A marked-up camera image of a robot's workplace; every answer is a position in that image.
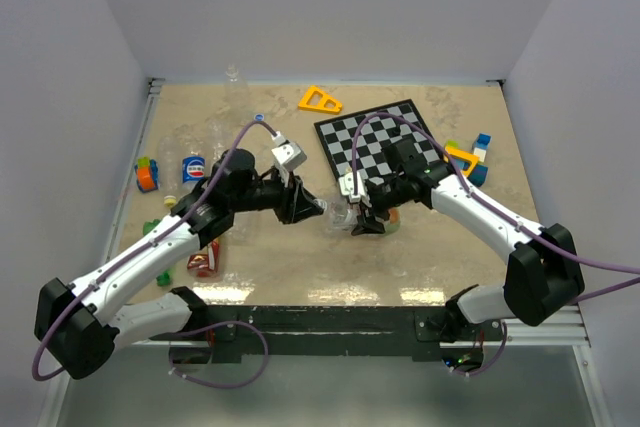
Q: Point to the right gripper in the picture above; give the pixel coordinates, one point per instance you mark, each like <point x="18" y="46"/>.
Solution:
<point x="368" y="224"/>

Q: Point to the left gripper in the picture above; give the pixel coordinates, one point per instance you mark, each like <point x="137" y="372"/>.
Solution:
<point x="305" y="203"/>

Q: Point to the grapefruit tea bottle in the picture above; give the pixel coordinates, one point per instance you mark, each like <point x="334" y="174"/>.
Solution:
<point x="341" y="217"/>

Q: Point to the clear slim bottle white cap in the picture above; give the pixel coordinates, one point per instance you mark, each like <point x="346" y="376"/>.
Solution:
<point x="243" y="228"/>

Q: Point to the clear Pocari bottle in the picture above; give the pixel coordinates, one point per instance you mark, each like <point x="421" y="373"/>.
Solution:
<point x="238" y="96"/>

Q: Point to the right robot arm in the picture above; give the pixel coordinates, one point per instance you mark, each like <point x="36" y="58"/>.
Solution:
<point x="542" y="275"/>

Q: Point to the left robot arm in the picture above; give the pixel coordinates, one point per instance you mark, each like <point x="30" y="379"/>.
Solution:
<point x="81" y="324"/>

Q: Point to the red label tea bottle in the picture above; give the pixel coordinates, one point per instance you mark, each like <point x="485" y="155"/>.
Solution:
<point x="204" y="264"/>

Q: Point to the Pepsi label bottle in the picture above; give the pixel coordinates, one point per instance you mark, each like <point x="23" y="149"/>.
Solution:
<point x="193" y="163"/>

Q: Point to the clear bottle yellow cap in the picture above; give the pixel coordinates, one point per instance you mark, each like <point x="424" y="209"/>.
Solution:
<point x="169" y="169"/>

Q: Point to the chessboard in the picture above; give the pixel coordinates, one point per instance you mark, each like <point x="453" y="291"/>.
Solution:
<point x="336" y="135"/>

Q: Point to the yellow triangle toy far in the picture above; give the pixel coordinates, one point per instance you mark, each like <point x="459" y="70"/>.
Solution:
<point x="319" y="101"/>

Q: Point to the yellow triangle toy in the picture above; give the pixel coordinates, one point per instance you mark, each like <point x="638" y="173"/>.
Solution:
<point x="466" y="161"/>
<point x="319" y="101"/>

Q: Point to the yellow triangle toy right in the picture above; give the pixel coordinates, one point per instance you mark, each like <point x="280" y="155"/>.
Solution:
<point x="466" y="161"/>

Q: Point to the blue toy blocks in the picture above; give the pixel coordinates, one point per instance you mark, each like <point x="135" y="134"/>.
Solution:
<point x="478" y="176"/>

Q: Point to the colourful toy car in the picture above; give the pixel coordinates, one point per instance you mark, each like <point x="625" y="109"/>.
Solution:
<point x="146" y="171"/>

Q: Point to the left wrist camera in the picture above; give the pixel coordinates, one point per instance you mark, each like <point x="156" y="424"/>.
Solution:
<point x="287" y="156"/>

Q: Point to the black table front rail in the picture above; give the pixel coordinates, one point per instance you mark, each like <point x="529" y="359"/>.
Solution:
<point x="418" y="333"/>

